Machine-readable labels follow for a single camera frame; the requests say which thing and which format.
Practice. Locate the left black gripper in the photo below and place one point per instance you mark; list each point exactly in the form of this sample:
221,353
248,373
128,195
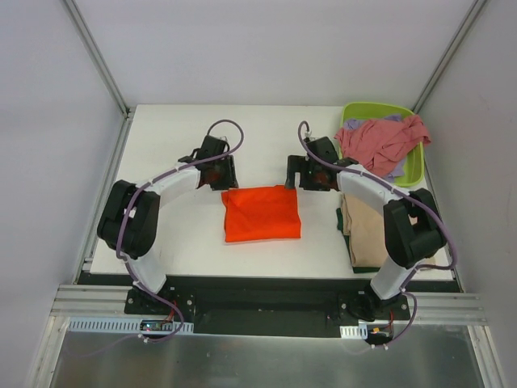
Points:
225,178

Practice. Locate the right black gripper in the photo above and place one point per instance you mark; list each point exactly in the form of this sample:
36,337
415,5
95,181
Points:
299,178

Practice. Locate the orange t shirt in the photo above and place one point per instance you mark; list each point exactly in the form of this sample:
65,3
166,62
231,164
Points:
264,213

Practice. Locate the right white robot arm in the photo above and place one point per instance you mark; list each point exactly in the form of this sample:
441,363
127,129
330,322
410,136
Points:
413,229

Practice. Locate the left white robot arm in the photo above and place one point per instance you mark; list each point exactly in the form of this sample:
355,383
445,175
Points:
129,221

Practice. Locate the pink t shirt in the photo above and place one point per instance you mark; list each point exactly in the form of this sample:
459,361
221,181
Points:
402,136

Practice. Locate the folded beige t shirt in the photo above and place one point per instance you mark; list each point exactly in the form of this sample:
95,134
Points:
365,227

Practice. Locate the lavender t shirt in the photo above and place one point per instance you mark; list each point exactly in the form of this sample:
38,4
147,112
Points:
396,171

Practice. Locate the green plastic basin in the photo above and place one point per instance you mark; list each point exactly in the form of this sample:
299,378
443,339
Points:
414,165

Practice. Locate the folded dark green t shirt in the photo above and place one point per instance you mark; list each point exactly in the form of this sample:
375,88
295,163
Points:
340,227

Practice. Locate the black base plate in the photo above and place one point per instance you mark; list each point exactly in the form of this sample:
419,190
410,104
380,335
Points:
218,305

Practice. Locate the left aluminium table rail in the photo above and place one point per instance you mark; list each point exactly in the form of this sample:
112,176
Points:
90,240

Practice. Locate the left white cable duct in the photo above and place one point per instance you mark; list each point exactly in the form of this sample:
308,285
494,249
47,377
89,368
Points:
128,326

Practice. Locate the white cable duct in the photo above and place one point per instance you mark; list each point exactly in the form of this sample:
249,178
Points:
128,326
359,332

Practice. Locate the right white cable duct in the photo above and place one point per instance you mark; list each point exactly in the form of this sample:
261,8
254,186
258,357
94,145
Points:
359,332

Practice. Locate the left aluminium frame post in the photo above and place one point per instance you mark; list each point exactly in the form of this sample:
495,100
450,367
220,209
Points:
95,54

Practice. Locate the aluminium frame post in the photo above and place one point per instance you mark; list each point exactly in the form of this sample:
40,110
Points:
95,54
466,25

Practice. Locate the right aluminium frame post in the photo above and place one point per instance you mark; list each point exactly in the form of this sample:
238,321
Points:
466,25

